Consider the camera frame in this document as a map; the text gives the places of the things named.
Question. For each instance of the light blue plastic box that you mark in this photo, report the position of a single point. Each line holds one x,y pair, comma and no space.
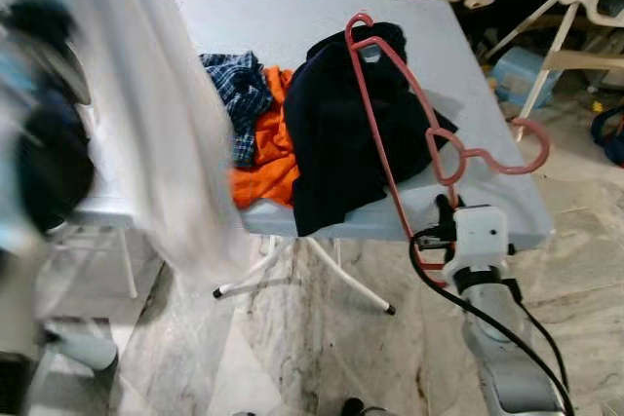
522,75

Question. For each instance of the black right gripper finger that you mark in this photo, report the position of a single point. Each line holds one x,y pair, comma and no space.
446,211

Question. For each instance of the pink plastic hanger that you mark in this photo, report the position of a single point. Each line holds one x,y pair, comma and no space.
544,150

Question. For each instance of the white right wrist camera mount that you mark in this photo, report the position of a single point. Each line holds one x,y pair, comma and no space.
480,236

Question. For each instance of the orange garment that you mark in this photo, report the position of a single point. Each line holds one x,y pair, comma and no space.
268,177

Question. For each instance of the light blue folding table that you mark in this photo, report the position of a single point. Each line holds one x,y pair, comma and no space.
292,17

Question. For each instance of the blue plaid shirt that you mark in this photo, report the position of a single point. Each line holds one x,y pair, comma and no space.
239,94

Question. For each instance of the navy blue garment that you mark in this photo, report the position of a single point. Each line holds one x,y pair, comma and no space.
336,143

